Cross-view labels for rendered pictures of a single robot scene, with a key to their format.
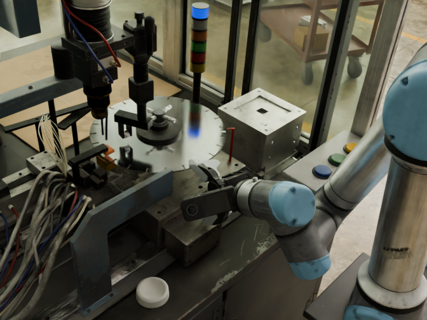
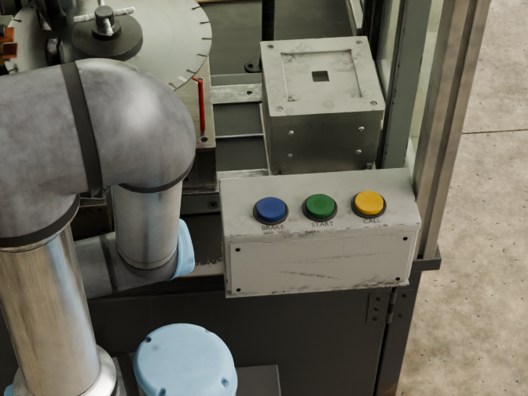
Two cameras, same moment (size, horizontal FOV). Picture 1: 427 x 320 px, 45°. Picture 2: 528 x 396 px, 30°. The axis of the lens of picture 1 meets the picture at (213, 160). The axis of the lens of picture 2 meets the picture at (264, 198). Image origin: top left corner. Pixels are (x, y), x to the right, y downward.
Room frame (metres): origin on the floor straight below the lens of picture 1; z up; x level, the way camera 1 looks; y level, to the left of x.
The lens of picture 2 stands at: (0.32, -0.88, 1.96)
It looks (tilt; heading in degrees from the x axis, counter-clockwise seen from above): 49 degrees down; 43
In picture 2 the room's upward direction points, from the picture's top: 1 degrees clockwise
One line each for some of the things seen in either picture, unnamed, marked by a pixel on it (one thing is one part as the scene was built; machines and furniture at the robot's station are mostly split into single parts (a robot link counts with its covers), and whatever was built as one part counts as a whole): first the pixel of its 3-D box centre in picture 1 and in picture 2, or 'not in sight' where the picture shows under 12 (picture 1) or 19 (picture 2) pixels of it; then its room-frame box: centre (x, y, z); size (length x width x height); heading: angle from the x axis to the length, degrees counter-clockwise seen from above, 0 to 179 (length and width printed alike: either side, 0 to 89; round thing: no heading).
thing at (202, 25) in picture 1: (199, 22); not in sight; (1.33, 0.07, 1.11); 0.05 x 0.04 x 0.03; 49
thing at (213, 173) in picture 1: (211, 178); not in sight; (0.85, 0.00, 0.97); 0.09 x 0.02 x 0.05; 36
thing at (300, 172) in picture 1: (327, 181); (316, 233); (1.05, -0.30, 0.82); 0.28 x 0.11 x 0.15; 139
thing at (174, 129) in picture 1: (158, 126); (106, 31); (1.04, 0.14, 0.96); 0.11 x 0.11 x 0.03
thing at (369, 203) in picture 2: (352, 150); (368, 205); (1.09, -0.36, 0.90); 0.04 x 0.04 x 0.02
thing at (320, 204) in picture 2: (338, 160); (320, 208); (1.04, -0.31, 0.90); 0.04 x 0.04 x 0.02
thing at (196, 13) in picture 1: (200, 11); not in sight; (1.33, 0.07, 1.14); 0.05 x 0.04 x 0.03; 49
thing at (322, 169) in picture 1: (322, 172); (270, 211); (0.99, -0.27, 0.90); 0.04 x 0.04 x 0.02
